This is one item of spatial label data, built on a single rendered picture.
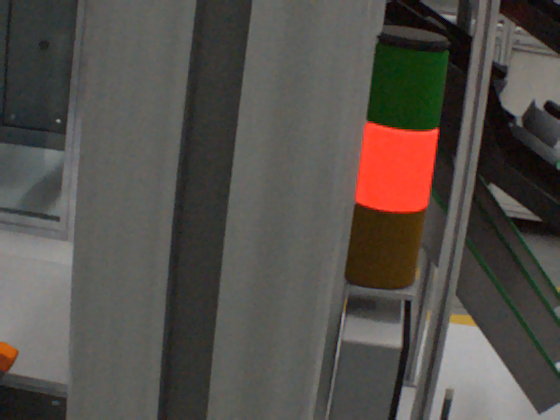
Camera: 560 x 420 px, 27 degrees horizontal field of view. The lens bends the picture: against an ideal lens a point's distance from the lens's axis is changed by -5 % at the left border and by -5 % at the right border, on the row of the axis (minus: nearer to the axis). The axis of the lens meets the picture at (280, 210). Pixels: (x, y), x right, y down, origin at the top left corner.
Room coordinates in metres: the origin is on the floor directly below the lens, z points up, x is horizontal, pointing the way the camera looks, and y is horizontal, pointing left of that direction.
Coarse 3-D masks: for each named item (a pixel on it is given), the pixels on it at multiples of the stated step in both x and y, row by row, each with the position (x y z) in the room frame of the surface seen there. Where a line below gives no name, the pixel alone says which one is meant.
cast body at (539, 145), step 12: (528, 108) 1.33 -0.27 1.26; (540, 108) 1.30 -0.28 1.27; (552, 108) 1.30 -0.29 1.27; (516, 120) 1.32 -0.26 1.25; (528, 120) 1.30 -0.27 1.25; (540, 120) 1.30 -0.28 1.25; (552, 120) 1.29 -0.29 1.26; (516, 132) 1.30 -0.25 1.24; (528, 132) 1.30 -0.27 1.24; (540, 132) 1.30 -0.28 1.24; (552, 132) 1.29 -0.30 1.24; (528, 144) 1.30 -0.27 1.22; (540, 144) 1.30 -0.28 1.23; (552, 144) 1.29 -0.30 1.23; (552, 156) 1.29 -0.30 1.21
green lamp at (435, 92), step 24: (384, 48) 0.69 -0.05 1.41; (384, 72) 0.69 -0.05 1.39; (408, 72) 0.69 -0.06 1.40; (432, 72) 0.69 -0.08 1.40; (384, 96) 0.69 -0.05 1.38; (408, 96) 0.69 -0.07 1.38; (432, 96) 0.69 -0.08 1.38; (384, 120) 0.69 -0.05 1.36; (408, 120) 0.69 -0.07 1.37; (432, 120) 0.70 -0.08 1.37
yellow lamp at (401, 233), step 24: (360, 216) 0.69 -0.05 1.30; (384, 216) 0.69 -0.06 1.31; (408, 216) 0.69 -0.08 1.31; (360, 240) 0.69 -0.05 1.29; (384, 240) 0.69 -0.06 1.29; (408, 240) 0.69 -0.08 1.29; (360, 264) 0.69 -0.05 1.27; (384, 264) 0.69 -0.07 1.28; (408, 264) 0.69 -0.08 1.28; (384, 288) 0.69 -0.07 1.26
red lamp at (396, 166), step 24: (384, 144) 0.69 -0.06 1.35; (408, 144) 0.69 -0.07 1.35; (432, 144) 0.70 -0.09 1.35; (360, 168) 0.70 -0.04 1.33; (384, 168) 0.69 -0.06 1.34; (408, 168) 0.69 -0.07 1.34; (432, 168) 0.71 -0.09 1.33; (360, 192) 0.70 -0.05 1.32; (384, 192) 0.69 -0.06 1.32; (408, 192) 0.69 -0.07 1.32
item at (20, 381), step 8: (8, 376) 1.08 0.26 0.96; (16, 376) 1.09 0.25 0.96; (24, 376) 1.09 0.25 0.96; (8, 384) 1.07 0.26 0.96; (16, 384) 1.07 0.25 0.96; (24, 384) 1.07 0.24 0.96; (32, 384) 1.07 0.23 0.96; (40, 384) 1.08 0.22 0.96; (48, 384) 1.08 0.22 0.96; (56, 384) 1.08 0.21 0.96; (64, 384) 1.09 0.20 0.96; (48, 392) 1.07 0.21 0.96; (56, 392) 1.07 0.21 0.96; (64, 392) 1.07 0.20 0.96
